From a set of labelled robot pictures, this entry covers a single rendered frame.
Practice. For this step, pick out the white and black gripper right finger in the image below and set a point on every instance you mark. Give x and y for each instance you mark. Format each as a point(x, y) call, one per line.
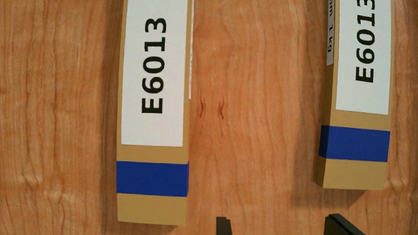
point(336, 224)

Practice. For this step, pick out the tan cardboard pack with white label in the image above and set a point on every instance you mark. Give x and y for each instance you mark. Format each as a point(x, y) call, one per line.
point(154, 87)
point(355, 128)

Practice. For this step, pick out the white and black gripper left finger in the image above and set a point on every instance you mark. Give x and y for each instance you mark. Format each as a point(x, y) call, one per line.
point(223, 226)

